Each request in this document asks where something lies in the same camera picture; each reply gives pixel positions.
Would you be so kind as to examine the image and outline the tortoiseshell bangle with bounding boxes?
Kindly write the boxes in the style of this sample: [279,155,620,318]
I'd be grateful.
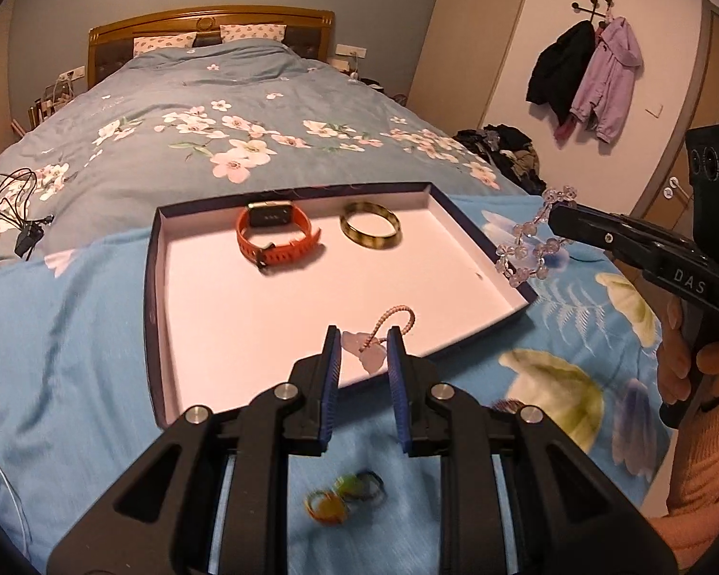
[340,202,404,249]

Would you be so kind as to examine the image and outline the black jacket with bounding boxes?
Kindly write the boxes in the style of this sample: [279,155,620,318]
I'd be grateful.
[526,20,597,124]

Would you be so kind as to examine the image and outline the black wall coat hooks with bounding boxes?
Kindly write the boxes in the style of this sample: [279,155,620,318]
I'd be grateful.
[572,0,615,28]

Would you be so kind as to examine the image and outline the pink stone pendant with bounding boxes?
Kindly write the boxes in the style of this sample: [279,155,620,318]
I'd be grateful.
[341,305,418,377]

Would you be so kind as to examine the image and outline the person's right forearm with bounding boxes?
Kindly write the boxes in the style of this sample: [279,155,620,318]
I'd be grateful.
[644,392,719,573]

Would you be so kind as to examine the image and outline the bedside clutter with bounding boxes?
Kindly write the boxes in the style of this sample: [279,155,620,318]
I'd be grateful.
[27,78,76,128]

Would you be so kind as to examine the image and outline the pile of dark clothes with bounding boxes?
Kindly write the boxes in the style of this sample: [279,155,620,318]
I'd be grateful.
[455,125,549,196]

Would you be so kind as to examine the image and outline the clear crystal bead bracelet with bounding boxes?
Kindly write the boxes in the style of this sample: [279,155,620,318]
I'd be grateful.
[494,185,578,285]

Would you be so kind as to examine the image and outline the patterned white pillow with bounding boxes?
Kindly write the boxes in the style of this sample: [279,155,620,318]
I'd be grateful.
[220,23,287,44]
[133,34,197,56]

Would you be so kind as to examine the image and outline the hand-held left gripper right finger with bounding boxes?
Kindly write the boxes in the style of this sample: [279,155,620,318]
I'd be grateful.
[386,326,678,575]

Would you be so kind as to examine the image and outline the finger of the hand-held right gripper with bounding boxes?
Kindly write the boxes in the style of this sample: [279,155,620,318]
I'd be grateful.
[548,207,657,280]
[566,202,713,263]

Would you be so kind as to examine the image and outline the wooden bed headboard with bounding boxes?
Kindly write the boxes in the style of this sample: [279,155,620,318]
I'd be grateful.
[88,6,335,88]

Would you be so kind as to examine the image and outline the black ring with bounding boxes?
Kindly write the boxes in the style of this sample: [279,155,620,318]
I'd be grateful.
[356,470,387,503]

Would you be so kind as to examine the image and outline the person's right hand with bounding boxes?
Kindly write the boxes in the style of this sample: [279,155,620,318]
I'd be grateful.
[655,300,719,412]

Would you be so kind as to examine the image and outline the wooden door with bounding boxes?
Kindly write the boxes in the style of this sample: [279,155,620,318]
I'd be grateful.
[629,0,719,234]

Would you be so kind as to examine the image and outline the beige wardrobe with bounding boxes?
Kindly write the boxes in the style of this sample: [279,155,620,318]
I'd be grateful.
[407,0,537,129]

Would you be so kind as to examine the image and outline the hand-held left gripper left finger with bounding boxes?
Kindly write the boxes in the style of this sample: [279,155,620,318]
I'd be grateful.
[46,325,342,575]

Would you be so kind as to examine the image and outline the shallow dark blue box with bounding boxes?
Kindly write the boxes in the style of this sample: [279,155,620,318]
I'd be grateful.
[144,183,540,429]

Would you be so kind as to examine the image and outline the orange yellow ring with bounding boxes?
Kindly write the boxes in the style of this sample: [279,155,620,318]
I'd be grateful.
[304,489,348,526]

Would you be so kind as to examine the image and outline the black cables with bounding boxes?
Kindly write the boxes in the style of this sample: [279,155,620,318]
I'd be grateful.
[0,169,56,261]

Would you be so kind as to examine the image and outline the floral grey-blue duvet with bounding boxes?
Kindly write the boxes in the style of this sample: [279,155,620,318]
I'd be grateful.
[0,39,528,276]

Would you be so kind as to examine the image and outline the orange smartwatch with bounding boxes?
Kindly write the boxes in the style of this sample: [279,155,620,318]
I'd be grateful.
[235,200,325,269]

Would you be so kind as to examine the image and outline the purple jacket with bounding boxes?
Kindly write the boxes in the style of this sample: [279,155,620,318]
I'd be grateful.
[569,16,644,145]

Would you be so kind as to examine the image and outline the dark red garment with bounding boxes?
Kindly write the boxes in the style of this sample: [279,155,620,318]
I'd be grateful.
[554,111,579,146]

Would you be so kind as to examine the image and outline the light blue printed blanket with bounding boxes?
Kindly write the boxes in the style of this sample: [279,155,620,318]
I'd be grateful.
[0,195,672,575]

